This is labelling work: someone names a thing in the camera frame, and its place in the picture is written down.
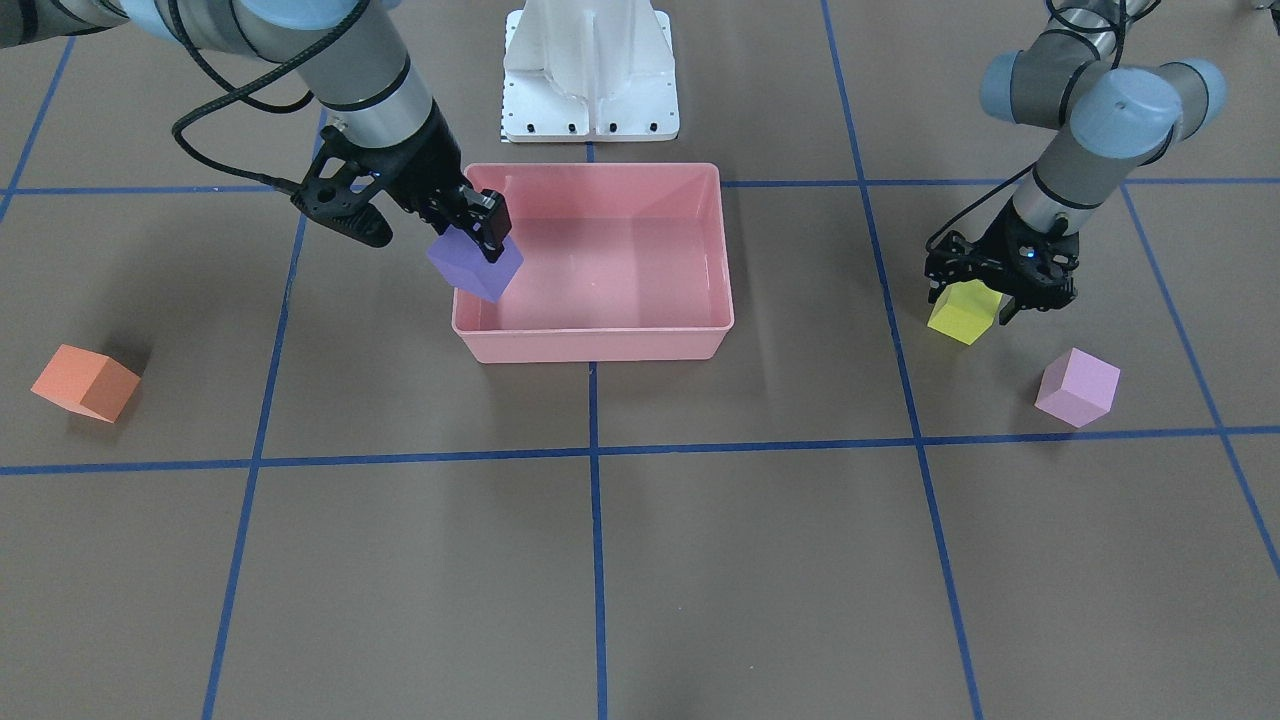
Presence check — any purple foam block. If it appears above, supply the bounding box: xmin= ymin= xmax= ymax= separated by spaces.
xmin=426 ymin=227 xmax=525 ymax=304

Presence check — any yellow foam block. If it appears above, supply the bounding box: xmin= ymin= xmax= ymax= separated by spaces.
xmin=927 ymin=281 xmax=1005 ymax=345

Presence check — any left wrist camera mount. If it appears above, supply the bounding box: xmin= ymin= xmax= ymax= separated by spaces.
xmin=924 ymin=231 xmax=1078 ymax=325

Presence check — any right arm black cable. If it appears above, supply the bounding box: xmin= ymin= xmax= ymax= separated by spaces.
xmin=172 ymin=0 xmax=401 ymax=195

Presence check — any pink foam block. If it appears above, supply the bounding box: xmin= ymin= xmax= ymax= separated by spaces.
xmin=1034 ymin=348 xmax=1121 ymax=429

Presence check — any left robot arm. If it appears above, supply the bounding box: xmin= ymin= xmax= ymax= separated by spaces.
xmin=977 ymin=1 xmax=1228 ymax=323

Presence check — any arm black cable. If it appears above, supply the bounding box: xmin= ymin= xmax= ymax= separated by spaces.
xmin=924 ymin=0 xmax=1161 ymax=255
xmin=172 ymin=0 xmax=401 ymax=195

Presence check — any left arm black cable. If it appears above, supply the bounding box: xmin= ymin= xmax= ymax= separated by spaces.
xmin=924 ymin=0 xmax=1161 ymax=255

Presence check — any orange foam block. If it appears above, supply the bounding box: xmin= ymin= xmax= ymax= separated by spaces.
xmin=31 ymin=345 xmax=141 ymax=423

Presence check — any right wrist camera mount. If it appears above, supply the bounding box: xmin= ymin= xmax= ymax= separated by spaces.
xmin=287 ymin=126 xmax=393 ymax=249

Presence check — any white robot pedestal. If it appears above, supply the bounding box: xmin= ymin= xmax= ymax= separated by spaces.
xmin=500 ymin=1 xmax=681 ymax=143

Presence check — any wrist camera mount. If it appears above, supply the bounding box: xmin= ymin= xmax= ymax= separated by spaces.
xmin=287 ymin=126 xmax=393 ymax=249
xmin=924 ymin=231 xmax=1078 ymax=325

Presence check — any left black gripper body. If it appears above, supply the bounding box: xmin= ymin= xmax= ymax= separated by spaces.
xmin=986 ymin=201 xmax=1080 ymax=291

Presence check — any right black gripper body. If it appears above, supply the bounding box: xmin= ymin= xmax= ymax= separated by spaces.
xmin=346 ymin=97 xmax=470 ymax=215

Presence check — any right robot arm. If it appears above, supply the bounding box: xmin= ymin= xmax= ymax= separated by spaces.
xmin=3 ymin=1 xmax=511 ymax=264

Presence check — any pink plastic bin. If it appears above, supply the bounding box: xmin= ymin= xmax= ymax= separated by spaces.
xmin=451 ymin=163 xmax=735 ymax=364

